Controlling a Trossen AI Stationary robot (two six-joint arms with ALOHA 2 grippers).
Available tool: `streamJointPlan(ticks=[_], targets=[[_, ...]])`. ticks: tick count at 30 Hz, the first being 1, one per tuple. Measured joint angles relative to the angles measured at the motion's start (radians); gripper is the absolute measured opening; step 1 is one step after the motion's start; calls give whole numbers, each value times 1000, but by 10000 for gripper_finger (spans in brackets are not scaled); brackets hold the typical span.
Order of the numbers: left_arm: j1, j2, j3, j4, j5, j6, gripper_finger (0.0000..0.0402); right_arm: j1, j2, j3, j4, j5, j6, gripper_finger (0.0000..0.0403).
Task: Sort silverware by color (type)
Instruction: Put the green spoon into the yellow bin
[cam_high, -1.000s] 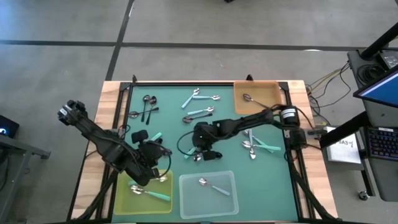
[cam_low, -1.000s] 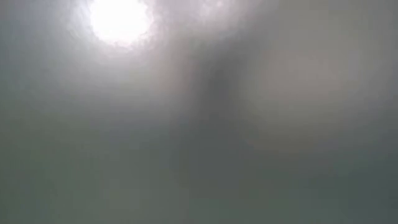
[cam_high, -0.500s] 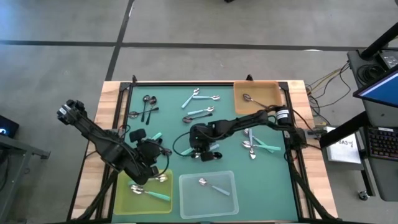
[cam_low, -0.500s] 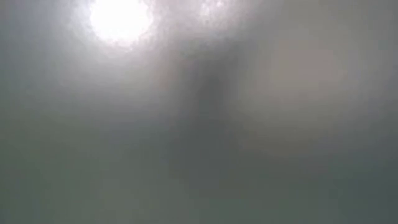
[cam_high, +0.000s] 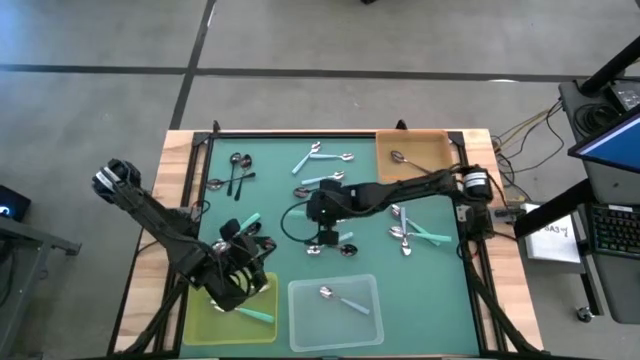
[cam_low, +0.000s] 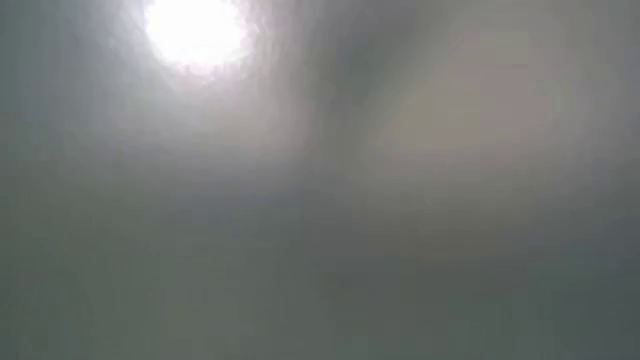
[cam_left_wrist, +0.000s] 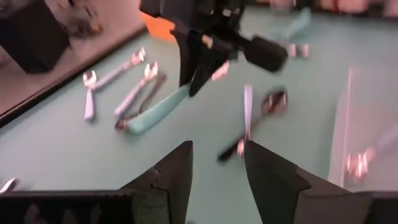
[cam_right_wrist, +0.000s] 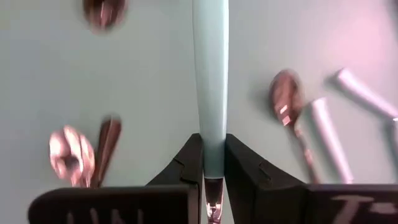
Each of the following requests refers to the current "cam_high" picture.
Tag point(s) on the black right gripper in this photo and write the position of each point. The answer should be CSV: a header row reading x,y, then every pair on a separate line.
x,y
340,202

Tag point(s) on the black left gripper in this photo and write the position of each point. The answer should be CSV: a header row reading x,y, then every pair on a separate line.
x,y
245,265

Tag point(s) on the clear plastic bin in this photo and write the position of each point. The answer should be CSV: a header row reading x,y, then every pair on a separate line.
x,y
325,330

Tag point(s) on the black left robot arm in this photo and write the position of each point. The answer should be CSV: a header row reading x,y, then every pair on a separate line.
x,y
155,220

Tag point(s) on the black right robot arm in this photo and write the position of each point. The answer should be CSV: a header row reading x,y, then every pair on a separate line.
x,y
410,190

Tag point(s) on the yellow-green plastic bin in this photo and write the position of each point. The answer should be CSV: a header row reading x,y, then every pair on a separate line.
x,y
220,332

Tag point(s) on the orange plastic bin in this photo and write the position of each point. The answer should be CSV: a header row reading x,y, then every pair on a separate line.
x,y
425,150

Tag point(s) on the green table mat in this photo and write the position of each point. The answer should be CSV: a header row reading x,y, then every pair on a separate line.
x,y
425,300

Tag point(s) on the black hub box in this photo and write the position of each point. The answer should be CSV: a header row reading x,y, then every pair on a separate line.
x,y
507,214

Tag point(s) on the gray side cart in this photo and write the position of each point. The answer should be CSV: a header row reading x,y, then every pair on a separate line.
x,y
20,300

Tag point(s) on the black stand beam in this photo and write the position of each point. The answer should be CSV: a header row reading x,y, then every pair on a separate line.
x,y
550,211

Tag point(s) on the white paper sheet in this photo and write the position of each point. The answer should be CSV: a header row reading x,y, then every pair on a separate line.
x,y
550,245

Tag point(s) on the black device with blue light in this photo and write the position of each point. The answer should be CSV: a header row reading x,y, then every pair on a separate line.
x,y
12,200

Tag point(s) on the caster wheel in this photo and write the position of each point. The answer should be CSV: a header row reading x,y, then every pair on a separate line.
x,y
585,314

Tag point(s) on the black keyboard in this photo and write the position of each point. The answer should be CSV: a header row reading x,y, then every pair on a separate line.
x,y
617,232

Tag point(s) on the monitor with blue screen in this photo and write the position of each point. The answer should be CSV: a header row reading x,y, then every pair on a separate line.
x,y
615,145

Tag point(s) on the gray equipment cart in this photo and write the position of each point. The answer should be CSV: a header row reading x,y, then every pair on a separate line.
x,y
615,285

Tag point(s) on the black stand pole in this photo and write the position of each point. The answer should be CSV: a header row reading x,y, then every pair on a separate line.
x,y
612,67

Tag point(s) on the black power adapter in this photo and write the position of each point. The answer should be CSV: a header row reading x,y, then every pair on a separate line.
x,y
627,95

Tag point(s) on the black aluminium table frame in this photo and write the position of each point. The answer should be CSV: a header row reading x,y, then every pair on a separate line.
x,y
300,134

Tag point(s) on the black hook bracket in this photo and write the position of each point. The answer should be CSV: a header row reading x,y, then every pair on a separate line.
x,y
216,126
400,125

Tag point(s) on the gray metal mounting bracket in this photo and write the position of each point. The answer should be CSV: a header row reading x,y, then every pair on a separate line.
x,y
463,212

